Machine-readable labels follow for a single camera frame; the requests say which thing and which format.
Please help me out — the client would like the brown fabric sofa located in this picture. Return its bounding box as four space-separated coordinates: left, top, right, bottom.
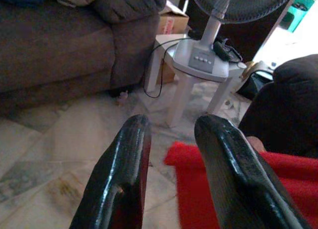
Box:
0 0 167 115

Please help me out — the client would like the plain cardboard box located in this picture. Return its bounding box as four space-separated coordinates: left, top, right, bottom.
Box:
159 61 177 85

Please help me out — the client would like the cardboard box with red print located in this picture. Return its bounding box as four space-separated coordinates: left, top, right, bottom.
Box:
159 11 190 36

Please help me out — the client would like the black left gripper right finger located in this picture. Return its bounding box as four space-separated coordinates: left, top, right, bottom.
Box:
194 114 311 229

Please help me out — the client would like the black device with strap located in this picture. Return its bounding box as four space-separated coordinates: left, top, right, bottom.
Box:
213 39 243 63

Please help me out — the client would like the black bag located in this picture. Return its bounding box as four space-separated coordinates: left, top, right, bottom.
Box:
237 69 274 101

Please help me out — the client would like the dark brown armchair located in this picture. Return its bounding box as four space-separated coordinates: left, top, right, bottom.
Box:
238 54 318 159

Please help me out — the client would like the green plastic stool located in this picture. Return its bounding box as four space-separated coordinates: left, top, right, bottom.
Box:
282 0 316 33

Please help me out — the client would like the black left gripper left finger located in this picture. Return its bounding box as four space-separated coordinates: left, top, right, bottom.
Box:
69 114 152 229

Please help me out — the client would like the white side table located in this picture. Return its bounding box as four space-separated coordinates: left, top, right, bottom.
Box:
145 34 248 128

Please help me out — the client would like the black power cable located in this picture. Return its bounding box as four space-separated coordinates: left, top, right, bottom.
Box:
142 37 192 99

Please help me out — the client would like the grey standing fan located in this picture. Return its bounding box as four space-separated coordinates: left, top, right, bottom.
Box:
171 0 300 78

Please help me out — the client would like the red pillow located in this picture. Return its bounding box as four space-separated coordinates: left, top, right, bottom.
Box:
163 141 318 229

